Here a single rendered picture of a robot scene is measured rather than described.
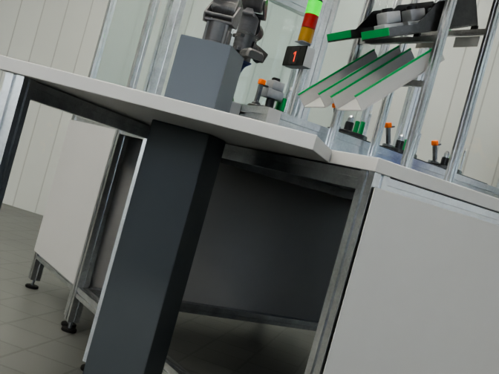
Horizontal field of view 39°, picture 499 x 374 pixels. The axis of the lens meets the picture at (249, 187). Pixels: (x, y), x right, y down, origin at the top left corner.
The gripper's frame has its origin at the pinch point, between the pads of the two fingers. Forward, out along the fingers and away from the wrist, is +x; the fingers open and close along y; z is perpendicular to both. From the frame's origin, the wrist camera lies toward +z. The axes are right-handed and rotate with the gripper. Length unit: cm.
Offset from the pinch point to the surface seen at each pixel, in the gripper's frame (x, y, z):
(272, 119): 11.9, -18.3, 5.7
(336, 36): -14.7, -26.7, 13.1
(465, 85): -85, 181, 295
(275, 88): -1.0, 8.0, 20.6
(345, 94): 1.6, -37.1, 13.7
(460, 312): 47, -76, 34
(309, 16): -30.0, 15.8, 31.2
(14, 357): 105, 35, -30
